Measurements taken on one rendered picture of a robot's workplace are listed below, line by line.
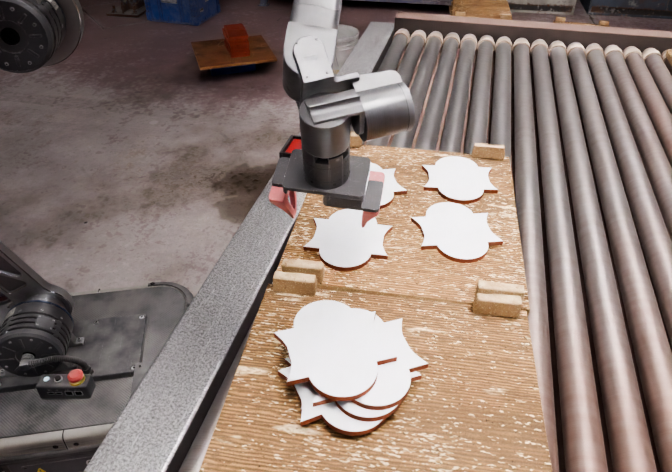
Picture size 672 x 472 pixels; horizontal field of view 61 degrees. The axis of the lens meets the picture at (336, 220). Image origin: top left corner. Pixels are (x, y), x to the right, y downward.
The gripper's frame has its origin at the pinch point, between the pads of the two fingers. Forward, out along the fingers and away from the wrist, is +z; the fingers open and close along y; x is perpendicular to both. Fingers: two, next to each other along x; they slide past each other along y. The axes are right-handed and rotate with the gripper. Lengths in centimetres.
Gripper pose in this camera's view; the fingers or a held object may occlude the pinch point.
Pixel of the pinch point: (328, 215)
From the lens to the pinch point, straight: 78.8
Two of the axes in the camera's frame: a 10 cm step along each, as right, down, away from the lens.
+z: 0.1, 5.9, 8.1
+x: 1.7, -8.0, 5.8
